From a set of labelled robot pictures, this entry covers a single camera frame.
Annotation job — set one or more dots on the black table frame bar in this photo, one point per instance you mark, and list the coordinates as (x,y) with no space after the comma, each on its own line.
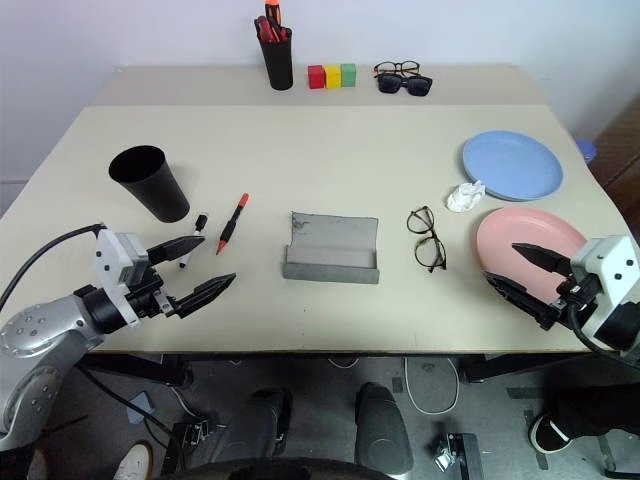
(140,370)
(525,365)

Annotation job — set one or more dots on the black marker pen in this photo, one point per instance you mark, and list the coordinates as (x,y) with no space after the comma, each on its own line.
(192,240)

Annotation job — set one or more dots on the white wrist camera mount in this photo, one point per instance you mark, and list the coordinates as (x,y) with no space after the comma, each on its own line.
(607,265)
(110,260)

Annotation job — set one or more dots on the brown wooden cabinet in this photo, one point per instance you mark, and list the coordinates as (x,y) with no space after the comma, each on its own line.
(622,150)

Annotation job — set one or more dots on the red and black pen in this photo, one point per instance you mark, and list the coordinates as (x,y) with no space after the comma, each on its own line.
(231,225)

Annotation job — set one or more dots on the yellow wooden block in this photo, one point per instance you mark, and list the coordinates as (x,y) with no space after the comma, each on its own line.
(332,76)

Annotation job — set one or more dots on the tortoiseshell round glasses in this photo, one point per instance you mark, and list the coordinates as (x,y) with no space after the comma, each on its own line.
(414,222)

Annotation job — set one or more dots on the black metal floor clamp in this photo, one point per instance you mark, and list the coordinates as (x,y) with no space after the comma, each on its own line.
(187,435)

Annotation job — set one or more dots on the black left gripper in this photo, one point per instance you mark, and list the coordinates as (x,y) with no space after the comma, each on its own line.
(147,297)

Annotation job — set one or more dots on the brown frame glasses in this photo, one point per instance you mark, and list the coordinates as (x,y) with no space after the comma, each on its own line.
(385,66)

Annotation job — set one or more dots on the red pen in holder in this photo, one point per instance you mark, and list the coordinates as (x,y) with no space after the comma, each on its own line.
(264,29)
(283,33)

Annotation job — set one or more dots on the metal caster bracket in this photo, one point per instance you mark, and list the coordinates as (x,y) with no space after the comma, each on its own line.
(452,452)

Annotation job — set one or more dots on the white paper ball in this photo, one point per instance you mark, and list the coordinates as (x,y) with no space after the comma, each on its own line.
(465,197)

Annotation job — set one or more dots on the black sunglasses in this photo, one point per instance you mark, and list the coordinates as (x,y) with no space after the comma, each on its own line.
(390,84)

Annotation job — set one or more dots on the dark rounded robot leg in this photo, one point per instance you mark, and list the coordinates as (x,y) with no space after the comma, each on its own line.
(382,430)
(260,425)

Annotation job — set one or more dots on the grey felt glasses case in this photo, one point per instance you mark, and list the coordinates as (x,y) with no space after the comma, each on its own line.
(332,245)

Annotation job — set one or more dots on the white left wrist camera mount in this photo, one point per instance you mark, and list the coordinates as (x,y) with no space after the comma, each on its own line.
(110,260)

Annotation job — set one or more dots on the green wooden block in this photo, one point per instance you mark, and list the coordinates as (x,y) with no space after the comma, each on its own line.
(348,74)

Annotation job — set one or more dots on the red wooden block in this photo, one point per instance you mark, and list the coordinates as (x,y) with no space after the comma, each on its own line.
(316,77)

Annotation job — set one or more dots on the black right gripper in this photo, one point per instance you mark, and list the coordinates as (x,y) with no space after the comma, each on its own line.
(577,295)

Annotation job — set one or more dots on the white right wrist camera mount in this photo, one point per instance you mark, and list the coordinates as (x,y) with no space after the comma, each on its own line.
(607,265)

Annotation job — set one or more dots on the black pen holder cup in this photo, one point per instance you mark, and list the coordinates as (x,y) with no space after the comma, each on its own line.
(277,62)

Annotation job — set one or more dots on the blue plastic plate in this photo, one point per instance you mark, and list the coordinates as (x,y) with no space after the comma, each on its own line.
(510,162)

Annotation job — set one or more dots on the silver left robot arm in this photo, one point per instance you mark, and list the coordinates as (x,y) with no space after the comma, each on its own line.
(35,330)

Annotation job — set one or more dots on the black and white shoe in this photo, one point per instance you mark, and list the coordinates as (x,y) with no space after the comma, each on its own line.
(550,435)

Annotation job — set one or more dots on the pink plastic plate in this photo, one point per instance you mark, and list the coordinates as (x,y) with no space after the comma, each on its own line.
(500,240)

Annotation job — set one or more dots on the empty black plastic cup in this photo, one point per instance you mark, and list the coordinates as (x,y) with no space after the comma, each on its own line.
(155,190)

